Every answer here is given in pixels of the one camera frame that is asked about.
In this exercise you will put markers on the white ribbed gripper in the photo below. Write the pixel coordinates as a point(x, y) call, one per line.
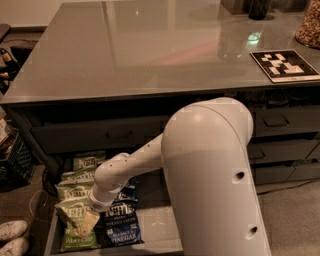
point(94, 203)

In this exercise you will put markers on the green jalapeno chip bag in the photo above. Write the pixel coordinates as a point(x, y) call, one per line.
point(72, 212)

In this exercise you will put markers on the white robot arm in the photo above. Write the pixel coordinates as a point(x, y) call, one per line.
point(203, 155)

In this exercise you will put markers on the front blue vinegar chip bag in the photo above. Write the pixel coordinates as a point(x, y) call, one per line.
point(119, 225)

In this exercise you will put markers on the rear green chip bag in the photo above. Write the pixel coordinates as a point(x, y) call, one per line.
point(91, 158)

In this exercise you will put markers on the open grey middle drawer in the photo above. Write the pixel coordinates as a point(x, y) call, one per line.
point(159, 232)

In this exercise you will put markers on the grey top left drawer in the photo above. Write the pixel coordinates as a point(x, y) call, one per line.
point(58, 138)

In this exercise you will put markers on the grey middle right drawer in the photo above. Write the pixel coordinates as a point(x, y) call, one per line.
point(280, 151)

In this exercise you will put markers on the grey bottom right drawer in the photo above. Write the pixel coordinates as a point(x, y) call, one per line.
point(283, 173)

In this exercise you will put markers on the grey top right drawer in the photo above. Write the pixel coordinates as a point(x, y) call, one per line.
point(283, 121)

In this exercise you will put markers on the lower white shoe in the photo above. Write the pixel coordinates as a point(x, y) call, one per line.
point(16, 247)

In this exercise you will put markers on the white shoe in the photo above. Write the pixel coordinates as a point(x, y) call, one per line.
point(16, 247)
point(12, 230)

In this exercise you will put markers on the upper white shoe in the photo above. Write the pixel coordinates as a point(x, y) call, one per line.
point(12, 230)

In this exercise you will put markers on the black plastic crate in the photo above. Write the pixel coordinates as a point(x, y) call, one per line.
point(17, 166)

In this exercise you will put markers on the black white fiducial marker board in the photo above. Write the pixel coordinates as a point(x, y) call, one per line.
point(282, 66)

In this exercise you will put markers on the dark cylindrical container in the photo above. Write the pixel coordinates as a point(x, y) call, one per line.
point(258, 9)

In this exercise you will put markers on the glass jar of snacks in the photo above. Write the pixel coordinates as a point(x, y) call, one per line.
point(308, 32)

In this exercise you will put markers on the grey cabinet frame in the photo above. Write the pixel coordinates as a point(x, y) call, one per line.
point(29, 115)

